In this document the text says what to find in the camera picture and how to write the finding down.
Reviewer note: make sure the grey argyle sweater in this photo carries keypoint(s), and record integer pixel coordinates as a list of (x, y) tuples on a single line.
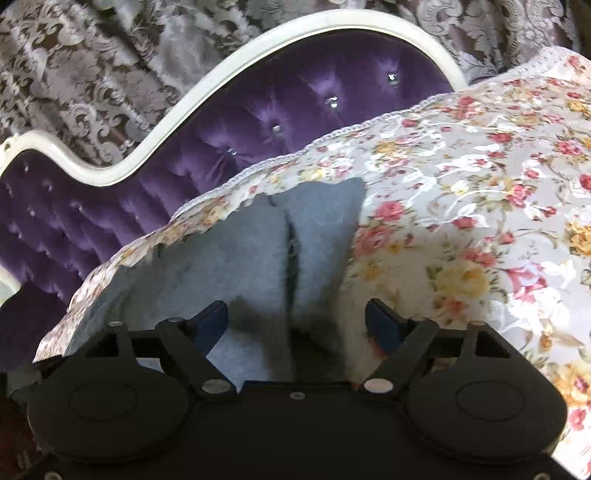
[(277, 264)]

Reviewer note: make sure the brown damask curtain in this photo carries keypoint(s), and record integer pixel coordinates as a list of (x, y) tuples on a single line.
[(99, 75)]

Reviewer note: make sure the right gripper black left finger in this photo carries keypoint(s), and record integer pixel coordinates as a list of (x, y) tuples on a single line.
[(187, 343)]

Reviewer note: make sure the purple tufted headboard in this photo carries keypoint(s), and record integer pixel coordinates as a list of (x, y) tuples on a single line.
[(60, 218)]

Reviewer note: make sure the floral bedspread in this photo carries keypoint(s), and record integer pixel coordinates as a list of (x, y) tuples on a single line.
[(477, 208)]

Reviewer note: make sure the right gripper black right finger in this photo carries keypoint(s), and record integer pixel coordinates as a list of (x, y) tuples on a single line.
[(405, 342)]

